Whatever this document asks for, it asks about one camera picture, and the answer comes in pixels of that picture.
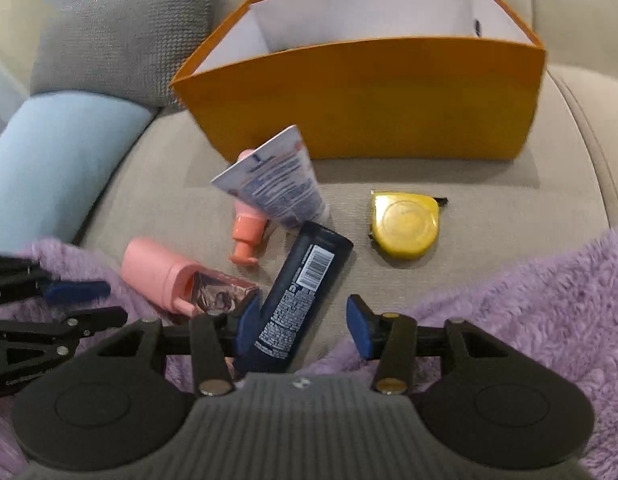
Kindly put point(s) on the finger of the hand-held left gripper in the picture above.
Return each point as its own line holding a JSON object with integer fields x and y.
{"x": 79, "y": 291}
{"x": 89, "y": 320}

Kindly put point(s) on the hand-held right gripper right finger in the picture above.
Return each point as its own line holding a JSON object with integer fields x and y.
{"x": 361, "y": 330}

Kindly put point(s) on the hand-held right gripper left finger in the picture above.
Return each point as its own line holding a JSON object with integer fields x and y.
{"x": 249, "y": 325}

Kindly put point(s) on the dark blue bottle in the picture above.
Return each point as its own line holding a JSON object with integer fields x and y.
{"x": 299, "y": 285}

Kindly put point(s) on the pink plastic container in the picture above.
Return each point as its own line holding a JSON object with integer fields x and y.
{"x": 154, "y": 270}

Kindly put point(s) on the pink spray bottle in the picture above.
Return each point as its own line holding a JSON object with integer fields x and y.
{"x": 248, "y": 230}

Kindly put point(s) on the yellow tape measure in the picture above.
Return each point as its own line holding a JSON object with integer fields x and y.
{"x": 404, "y": 225}

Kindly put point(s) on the white printed tube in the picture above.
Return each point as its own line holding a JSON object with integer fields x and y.
{"x": 274, "y": 180}

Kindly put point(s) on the orange paper bag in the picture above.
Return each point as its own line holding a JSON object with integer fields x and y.
{"x": 364, "y": 100}

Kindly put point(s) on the light blue pillow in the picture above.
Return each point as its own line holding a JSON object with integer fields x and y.
{"x": 54, "y": 170}

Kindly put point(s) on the purple fluffy blanket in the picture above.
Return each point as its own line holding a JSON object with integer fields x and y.
{"x": 539, "y": 300}

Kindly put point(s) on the black-white houndstooth pillow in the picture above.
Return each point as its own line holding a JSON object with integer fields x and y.
{"x": 119, "y": 45}

